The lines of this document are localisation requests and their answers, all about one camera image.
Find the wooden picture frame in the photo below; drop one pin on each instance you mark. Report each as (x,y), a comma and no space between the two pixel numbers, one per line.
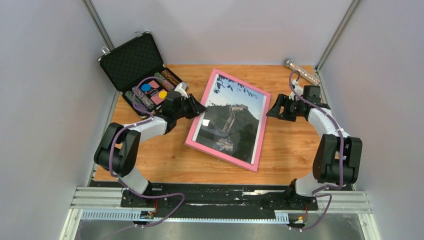
(198,109)

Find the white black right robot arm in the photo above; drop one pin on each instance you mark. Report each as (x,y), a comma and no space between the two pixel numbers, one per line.
(337,159)

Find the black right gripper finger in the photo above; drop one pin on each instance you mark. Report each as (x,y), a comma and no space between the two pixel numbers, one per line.
(277,112)
(282,101)

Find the yellow poker chip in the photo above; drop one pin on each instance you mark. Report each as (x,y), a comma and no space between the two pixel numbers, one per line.
(162,95)

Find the aluminium front rail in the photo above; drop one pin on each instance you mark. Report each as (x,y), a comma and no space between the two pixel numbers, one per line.
(92,203)

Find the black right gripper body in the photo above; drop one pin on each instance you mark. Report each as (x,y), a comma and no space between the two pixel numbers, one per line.
(295,108)

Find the blue poker chip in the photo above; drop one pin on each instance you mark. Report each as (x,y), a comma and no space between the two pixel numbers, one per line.
(146,87)

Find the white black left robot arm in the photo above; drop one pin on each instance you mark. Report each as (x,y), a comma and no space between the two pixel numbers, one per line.
(118,149)

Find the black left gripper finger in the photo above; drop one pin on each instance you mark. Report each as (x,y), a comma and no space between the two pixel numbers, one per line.
(194,112)
(194,103)

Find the glittery silver tube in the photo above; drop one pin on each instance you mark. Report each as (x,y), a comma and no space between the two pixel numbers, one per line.
(311,78)

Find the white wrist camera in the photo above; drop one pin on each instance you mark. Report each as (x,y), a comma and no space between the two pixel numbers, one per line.
(296,92)
(181,88)

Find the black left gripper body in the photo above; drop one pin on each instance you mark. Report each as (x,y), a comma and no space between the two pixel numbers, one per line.
(187,107)

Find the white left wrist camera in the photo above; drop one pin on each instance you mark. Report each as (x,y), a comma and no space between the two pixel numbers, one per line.
(181,88)

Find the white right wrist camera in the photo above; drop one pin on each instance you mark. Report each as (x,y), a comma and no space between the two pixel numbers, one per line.
(296,92)

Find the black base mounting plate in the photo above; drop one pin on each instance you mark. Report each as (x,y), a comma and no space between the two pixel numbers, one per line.
(213,201)

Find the left aluminium enclosure post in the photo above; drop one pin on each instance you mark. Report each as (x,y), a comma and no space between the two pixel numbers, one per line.
(91,9)

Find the aluminium enclosure post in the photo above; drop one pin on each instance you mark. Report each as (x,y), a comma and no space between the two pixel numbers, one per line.
(343,24)
(91,9)

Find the black poker chip case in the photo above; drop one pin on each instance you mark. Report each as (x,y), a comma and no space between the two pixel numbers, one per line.
(135,63)

